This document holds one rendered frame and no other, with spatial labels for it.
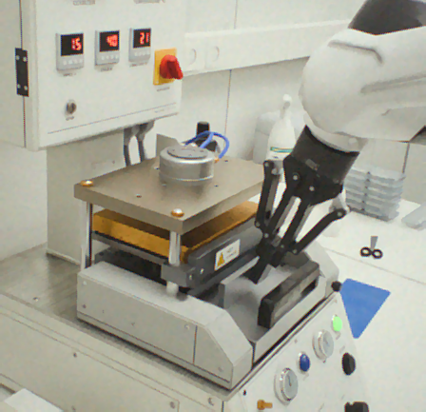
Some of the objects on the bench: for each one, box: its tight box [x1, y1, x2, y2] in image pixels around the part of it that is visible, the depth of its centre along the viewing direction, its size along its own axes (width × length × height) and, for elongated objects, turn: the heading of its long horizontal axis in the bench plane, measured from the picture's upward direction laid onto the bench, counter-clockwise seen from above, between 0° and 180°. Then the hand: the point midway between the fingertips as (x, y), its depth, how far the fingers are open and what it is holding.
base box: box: [0, 293, 372, 412], centre depth 104 cm, size 54×38×17 cm
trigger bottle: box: [266, 94, 296, 183], centre depth 190 cm, size 9×8×25 cm
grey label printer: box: [252, 108, 306, 165], centre depth 202 cm, size 25×20×17 cm
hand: (266, 260), depth 90 cm, fingers closed, pressing on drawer
